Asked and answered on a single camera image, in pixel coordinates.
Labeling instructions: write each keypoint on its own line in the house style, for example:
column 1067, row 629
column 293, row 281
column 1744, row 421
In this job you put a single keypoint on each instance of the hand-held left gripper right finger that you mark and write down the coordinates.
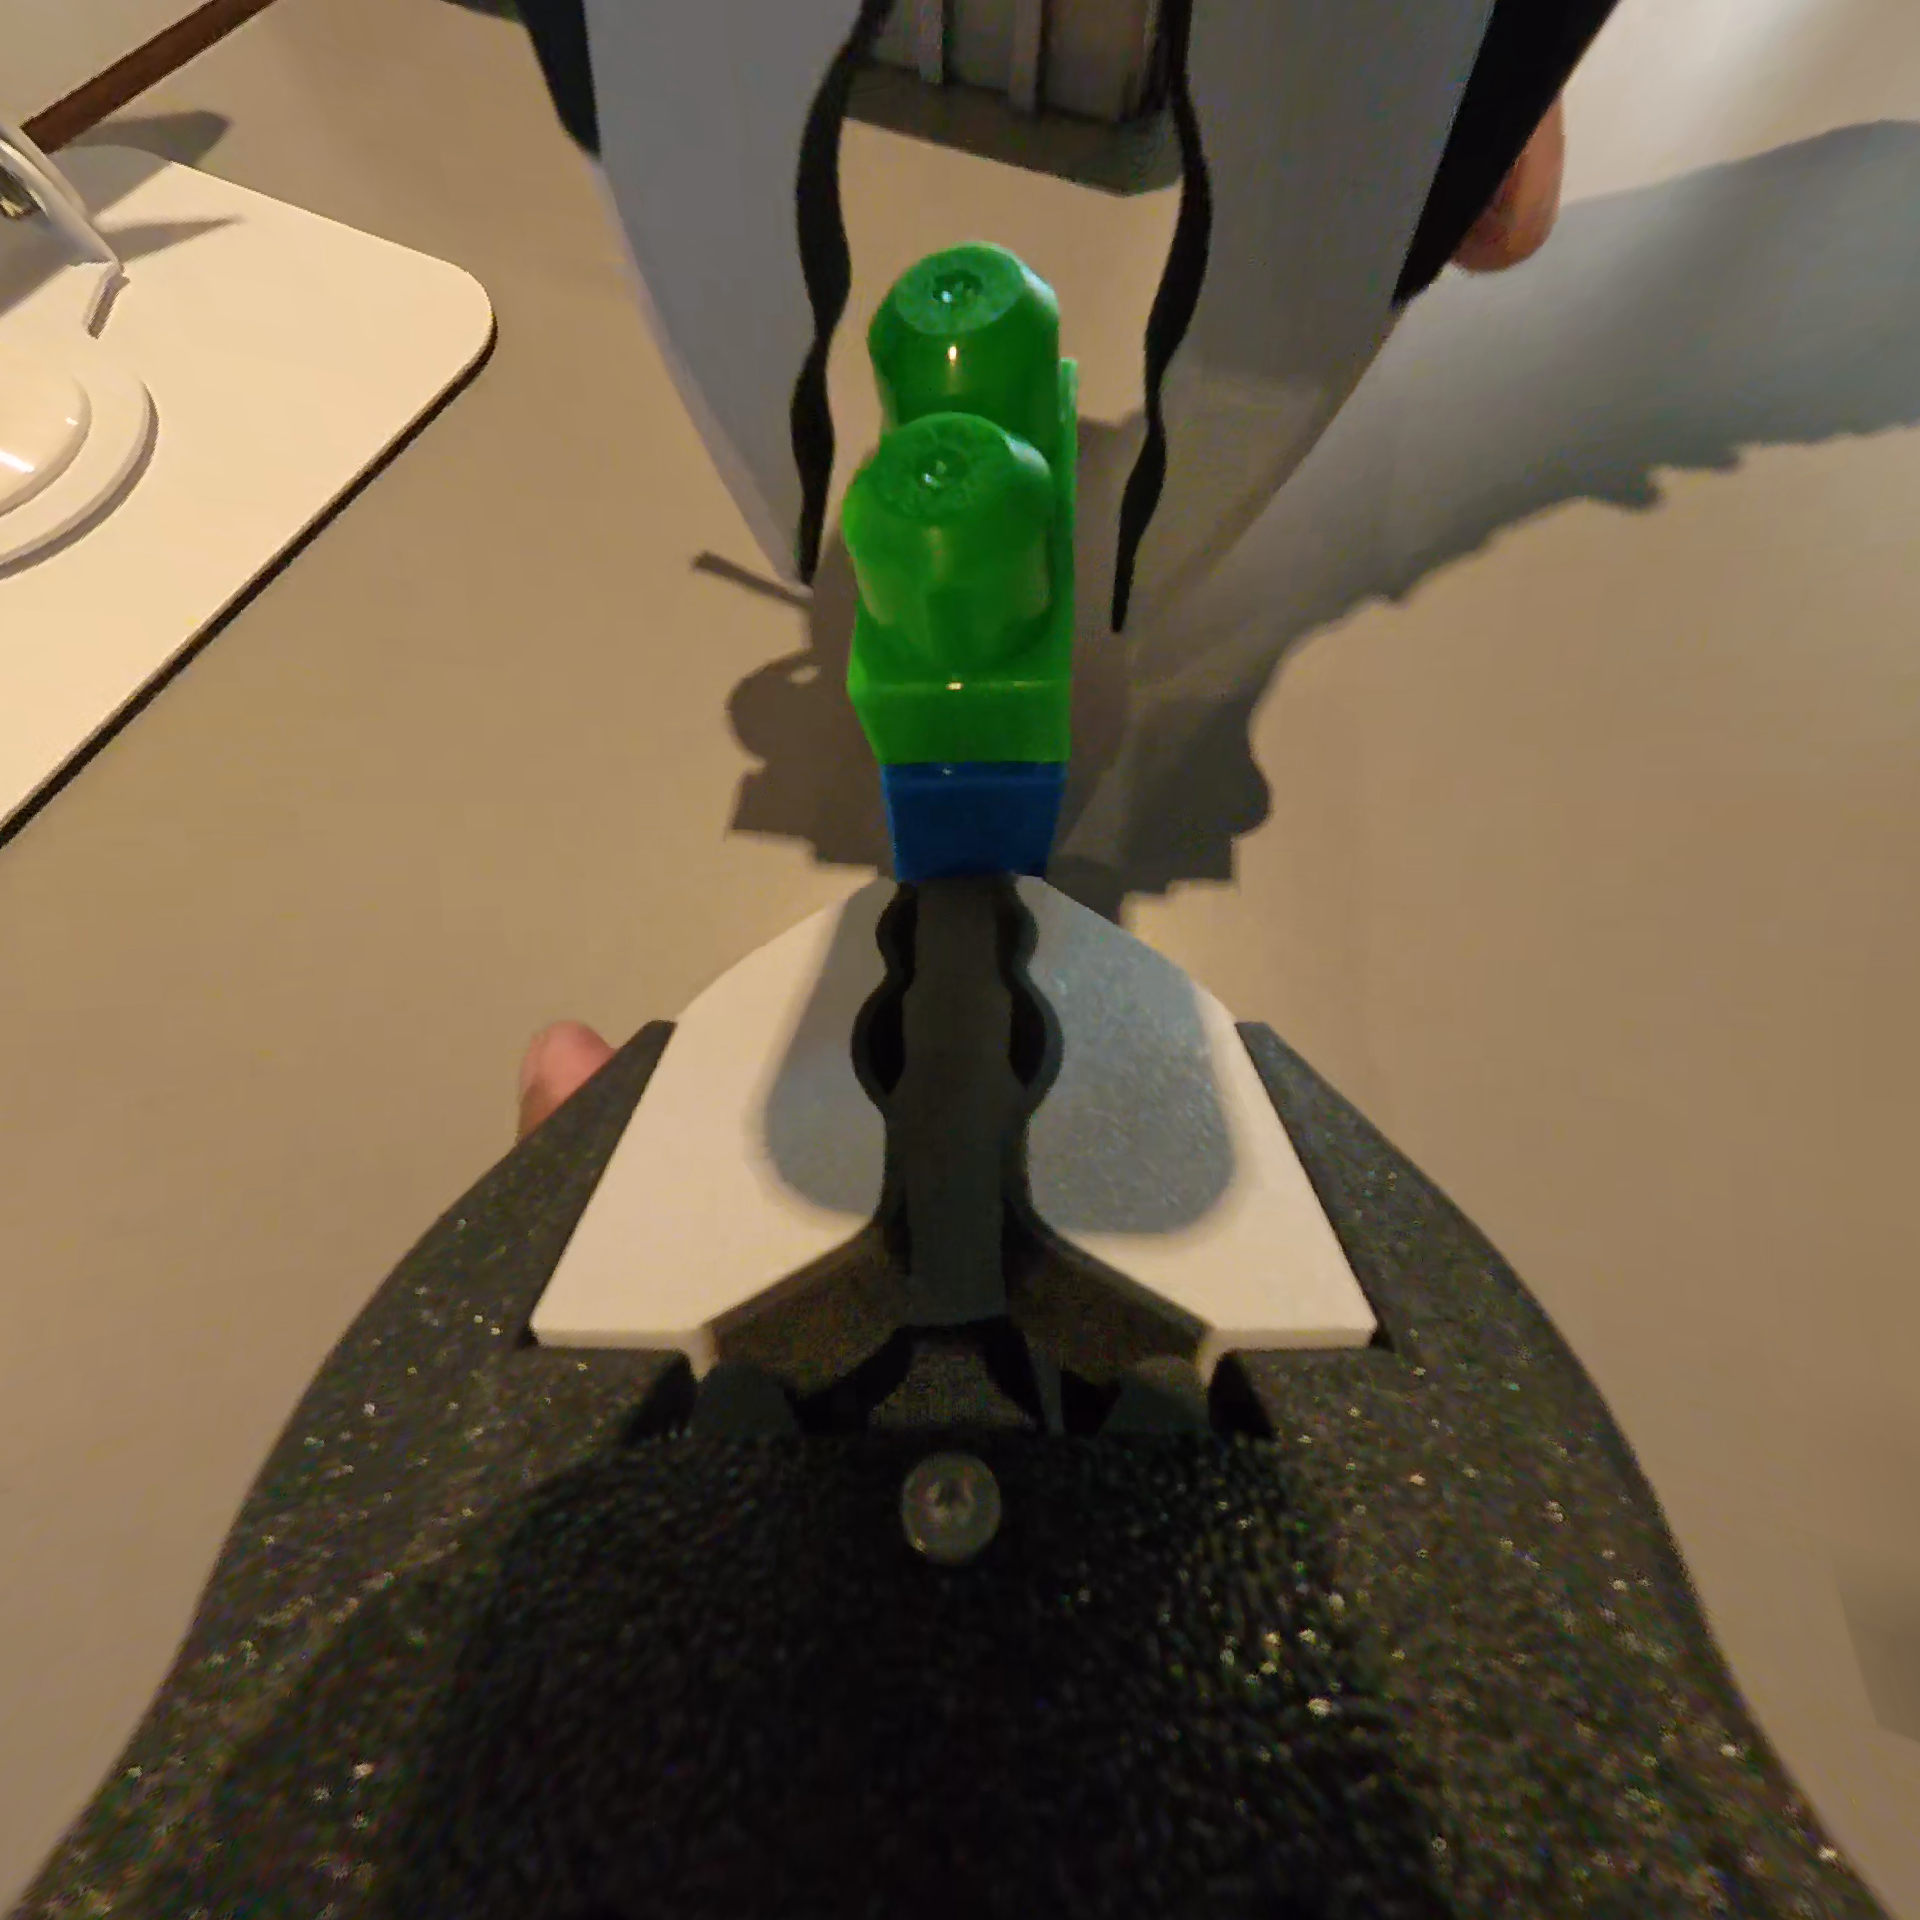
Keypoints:
column 1243, row 1244

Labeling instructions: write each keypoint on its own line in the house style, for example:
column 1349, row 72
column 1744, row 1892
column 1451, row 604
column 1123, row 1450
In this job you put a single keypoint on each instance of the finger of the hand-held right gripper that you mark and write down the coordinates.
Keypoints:
column 1320, row 195
column 705, row 225

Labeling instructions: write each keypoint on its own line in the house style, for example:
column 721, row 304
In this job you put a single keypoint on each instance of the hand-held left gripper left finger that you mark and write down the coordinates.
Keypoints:
column 690, row 1200

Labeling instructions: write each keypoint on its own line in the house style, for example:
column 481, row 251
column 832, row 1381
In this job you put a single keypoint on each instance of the blue single-stud block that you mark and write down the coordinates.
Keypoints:
column 973, row 825

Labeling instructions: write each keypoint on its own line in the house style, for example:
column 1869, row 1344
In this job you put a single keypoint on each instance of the green two-stud block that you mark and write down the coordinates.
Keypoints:
column 961, row 690

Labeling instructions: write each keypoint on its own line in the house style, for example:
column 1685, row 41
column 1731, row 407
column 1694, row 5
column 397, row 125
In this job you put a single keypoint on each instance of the person's right hand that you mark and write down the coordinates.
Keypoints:
column 1523, row 195

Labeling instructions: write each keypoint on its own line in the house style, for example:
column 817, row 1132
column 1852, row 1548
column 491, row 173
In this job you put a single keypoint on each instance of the person's left hand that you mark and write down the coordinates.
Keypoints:
column 562, row 1072

